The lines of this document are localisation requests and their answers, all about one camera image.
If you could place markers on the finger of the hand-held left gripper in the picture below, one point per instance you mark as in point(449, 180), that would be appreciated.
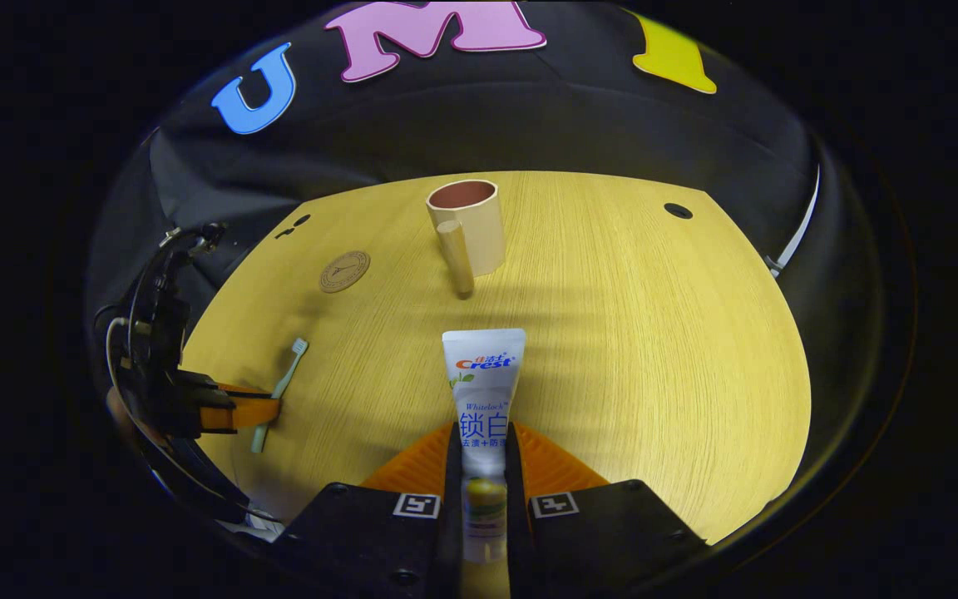
point(200, 381)
point(238, 414)

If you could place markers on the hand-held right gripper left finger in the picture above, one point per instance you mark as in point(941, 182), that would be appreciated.
point(452, 499)

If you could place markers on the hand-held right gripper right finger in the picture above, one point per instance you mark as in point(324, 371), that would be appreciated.
point(516, 499)

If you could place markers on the mint green toothbrush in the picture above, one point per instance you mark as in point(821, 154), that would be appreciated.
point(286, 378)

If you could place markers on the white toothpaste tube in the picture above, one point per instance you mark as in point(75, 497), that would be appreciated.
point(486, 383)

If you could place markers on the round wooden coaster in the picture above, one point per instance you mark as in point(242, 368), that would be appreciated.
point(344, 271)

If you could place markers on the beige cup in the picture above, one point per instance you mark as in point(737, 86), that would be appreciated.
point(483, 229)

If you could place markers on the black backdrop cloth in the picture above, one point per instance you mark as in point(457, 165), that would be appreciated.
point(545, 125)

